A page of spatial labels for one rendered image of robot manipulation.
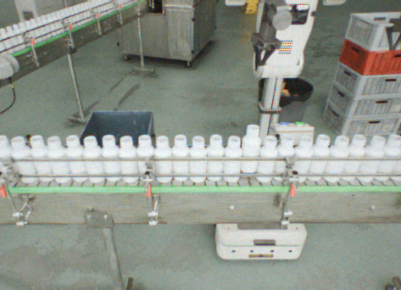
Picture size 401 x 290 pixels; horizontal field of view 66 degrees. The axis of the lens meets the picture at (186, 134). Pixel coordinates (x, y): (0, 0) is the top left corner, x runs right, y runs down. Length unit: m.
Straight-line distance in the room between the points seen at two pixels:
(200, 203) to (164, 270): 1.01
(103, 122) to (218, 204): 0.83
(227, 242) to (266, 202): 0.82
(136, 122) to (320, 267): 1.42
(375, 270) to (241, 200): 1.38
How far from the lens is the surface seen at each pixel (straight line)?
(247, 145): 1.00
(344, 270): 2.25
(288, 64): 1.55
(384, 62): 3.23
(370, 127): 3.54
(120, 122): 1.65
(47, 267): 2.22
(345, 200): 1.22
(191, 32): 4.59
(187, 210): 1.12
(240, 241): 1.91
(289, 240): 1.97
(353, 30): 3.30
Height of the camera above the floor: 1.72
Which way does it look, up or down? 33 degrees down
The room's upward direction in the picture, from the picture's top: straight up
